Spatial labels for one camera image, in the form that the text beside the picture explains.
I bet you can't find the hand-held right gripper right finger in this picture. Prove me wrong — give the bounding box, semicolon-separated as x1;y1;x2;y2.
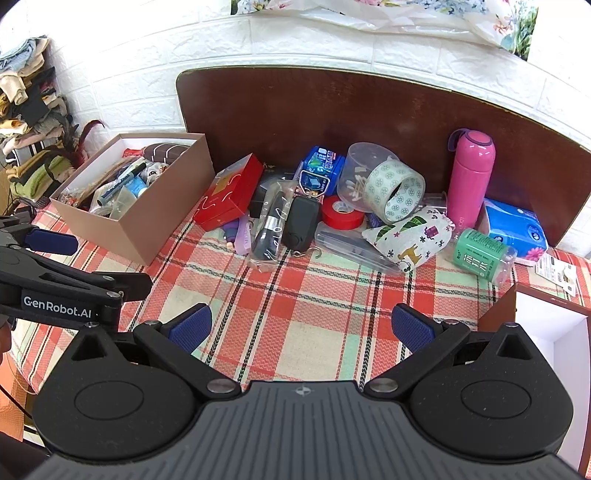
365;303;552;400

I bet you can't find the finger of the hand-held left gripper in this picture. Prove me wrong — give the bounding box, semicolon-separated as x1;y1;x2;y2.
0;244;153;302
0;215;79;257

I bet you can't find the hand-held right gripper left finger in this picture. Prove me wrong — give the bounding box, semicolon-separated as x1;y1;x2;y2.
60;303;243;402

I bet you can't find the brown cardboard box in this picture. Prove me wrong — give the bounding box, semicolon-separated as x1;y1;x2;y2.
49;132;216;267

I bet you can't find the black brush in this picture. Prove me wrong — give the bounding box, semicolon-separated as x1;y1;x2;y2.
248;181;297;269

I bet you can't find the clear plastic cup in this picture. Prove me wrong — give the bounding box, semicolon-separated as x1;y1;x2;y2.
109;186;140;219

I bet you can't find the printed fabric pouch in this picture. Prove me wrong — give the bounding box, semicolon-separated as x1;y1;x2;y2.
361;205;456;271

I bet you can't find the black marker pen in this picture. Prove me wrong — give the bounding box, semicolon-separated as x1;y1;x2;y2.
96;161;149;207

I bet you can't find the green label bottle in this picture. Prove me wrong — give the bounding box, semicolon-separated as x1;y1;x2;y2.
452;228;518;283

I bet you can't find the purple plastic item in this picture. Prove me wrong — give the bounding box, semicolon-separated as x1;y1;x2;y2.
223;216;254;256

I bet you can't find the pile of folded clothes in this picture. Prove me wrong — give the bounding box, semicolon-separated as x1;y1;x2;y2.
0;38;81;204

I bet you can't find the clear plastic case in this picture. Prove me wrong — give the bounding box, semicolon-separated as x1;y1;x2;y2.
314;227;403;277

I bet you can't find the plaid tablecloth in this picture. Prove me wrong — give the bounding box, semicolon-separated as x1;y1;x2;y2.
9;203;591;398

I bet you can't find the dark red feather duster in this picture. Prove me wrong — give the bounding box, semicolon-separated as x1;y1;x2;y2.
68;119;108;168

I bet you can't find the red tape roll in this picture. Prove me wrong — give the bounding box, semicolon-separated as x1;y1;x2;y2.
321;195;366;230

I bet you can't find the red flat box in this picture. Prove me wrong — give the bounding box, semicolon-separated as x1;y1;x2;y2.
193;152;265;232

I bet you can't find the white open box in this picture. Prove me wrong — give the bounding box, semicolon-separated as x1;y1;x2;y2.
477;282;591;472

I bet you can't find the blue tissue packet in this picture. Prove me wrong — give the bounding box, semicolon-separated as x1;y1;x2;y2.
479;198;549;265

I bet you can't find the patterned wide tape roll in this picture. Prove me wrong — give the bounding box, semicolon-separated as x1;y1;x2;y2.
362;159;426;225

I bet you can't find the brown striped pouch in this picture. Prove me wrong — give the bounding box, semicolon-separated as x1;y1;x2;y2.
142;143;195;165

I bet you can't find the black key fob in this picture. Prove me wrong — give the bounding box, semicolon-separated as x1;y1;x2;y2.
281;195;322;254

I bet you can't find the white paper card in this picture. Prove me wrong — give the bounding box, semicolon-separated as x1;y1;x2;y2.
534;250;581;297

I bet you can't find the pink bottle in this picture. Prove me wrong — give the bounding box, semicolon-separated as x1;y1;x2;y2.
446;128;498;232

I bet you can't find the black small box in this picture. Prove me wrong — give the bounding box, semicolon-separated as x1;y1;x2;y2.
250;167;298;219

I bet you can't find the clear round cotton swab tub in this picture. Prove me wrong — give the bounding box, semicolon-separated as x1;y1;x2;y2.
337;141;400;213

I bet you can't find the brown wooden board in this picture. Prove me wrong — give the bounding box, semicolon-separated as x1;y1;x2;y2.
175;66;591;248

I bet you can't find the floral cloth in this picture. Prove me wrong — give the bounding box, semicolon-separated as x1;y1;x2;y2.
230;0;539;62

